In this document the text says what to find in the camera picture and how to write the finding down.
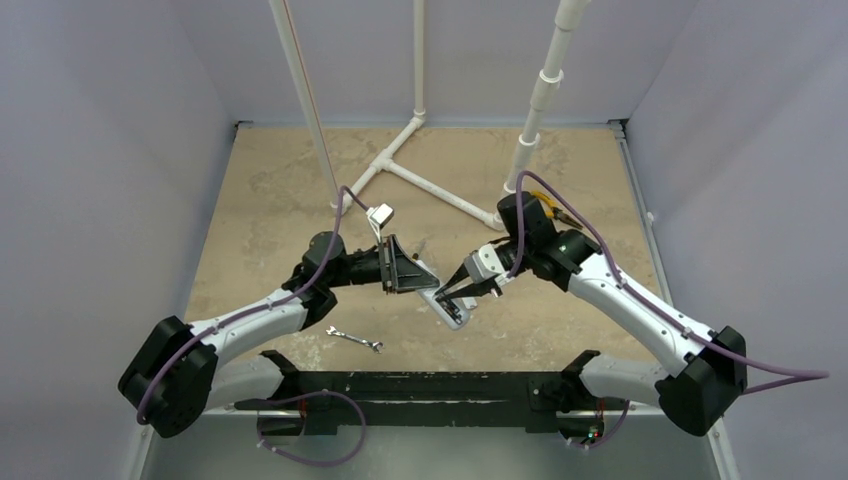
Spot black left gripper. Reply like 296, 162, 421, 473
326, 236, 438, 295

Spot white remote control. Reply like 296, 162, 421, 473
416, 259, 475, 330

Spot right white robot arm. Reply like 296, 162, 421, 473
433, 193, 748, 436

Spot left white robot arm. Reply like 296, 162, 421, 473
118, 231, 440, 438

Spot silver open-end wrench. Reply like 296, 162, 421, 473
326, 326, 384, 354

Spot white jointed vertical pipe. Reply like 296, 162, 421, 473
502, 0, 590, 195

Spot yellow handled screwdriver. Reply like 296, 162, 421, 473
412, 240, 427, 260

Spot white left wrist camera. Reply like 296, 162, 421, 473
366, 203, 395, 243

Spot white PVC pipe frame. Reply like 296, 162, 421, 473
268, 0, 506, 232

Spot yellow handled pliers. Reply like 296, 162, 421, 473
530, 190, 584, 230

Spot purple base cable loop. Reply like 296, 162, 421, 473
255, 388, 368, 468

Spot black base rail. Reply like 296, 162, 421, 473
235, 351, 629, 443

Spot aluminium frame rail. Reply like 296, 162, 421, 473
608, 120, 674, 306

